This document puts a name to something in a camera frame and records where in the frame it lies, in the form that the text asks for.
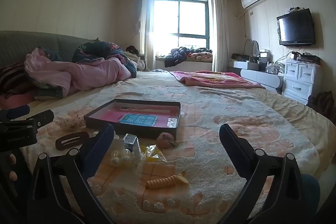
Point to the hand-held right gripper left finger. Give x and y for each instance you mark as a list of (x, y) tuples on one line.
[(97, 152)]

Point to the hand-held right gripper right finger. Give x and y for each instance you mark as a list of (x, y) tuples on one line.
[(235, 153)]

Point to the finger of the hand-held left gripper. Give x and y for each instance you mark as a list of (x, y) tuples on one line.
[(17, 111), (43, 117)]

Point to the white patterned hair bow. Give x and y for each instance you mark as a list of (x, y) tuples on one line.
[(71, 121)]

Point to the brown hair claw clip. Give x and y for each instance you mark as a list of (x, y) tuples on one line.
[(71, 140)]

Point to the clear small plastic bag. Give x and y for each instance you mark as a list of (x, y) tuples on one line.
[(130, 142)]

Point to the shallow grey cardboard box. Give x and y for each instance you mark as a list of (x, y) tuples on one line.
[(141, 132)]

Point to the bag of yellow hair rings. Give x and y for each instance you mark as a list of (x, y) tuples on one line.
[(152, 158)]

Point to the person's left hand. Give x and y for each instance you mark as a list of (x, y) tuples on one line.
[(12, 174)]

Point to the bag of white pearl beads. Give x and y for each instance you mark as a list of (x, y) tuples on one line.
[(120, 157)]

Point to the dark striped cloth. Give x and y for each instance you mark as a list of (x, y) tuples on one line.
[(13, 77)]

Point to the pink quilt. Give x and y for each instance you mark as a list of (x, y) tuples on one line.
[(86, 74)]

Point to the pink pom-pom hair clip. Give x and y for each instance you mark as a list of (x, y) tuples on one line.
[(165, 140)]

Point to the grey quilted headboard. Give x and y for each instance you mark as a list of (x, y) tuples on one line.
[(29, 43)]

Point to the beige spiral hair clip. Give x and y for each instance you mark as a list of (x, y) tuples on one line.
[(162, 182)]

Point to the pink printed blanket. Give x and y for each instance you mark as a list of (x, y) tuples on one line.
[(210, 78)]

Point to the white and grey desk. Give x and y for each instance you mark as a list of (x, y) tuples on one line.
[(258, 75)]

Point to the person's teal clothing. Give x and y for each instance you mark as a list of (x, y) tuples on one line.
[(311, 192)]

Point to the dark floral quilt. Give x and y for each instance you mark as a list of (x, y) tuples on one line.
[(99, 52)]

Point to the white drawer cabinet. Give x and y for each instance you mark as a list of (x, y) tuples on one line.
[(300, 79)]

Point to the brown bag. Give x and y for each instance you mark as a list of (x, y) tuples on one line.
[(321, 103)]

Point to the pile of clothes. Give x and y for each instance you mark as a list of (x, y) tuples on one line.
[(181, 54)]

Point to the black set-top box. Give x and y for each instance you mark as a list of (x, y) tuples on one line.
[(308, 57)]

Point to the white sheer curtain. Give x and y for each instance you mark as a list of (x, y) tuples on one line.
[(219, 29), (147, 29)]

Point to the window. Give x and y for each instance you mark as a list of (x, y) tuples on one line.
[(181, 19)]

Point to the black wall television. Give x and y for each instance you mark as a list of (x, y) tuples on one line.
[(296, 27)]

